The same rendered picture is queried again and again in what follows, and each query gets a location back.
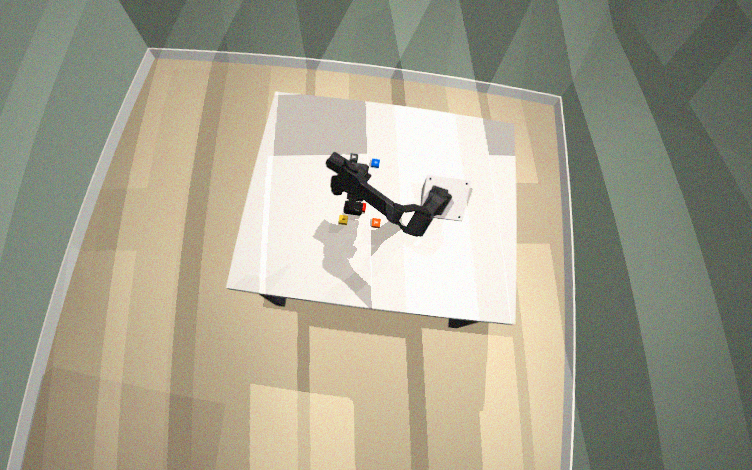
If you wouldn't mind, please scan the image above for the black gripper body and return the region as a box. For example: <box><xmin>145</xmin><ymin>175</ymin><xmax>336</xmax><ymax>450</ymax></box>
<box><xmin>343</xmin><ymin>163</ymin><xmax>369</xmax><ymax>216</ymax></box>

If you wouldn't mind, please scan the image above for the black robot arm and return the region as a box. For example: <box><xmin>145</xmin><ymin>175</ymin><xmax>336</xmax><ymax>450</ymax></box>
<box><xmin>326</xmin><ymin>152</ymin><xmax>453</xmax><ymax>237</ymax></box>

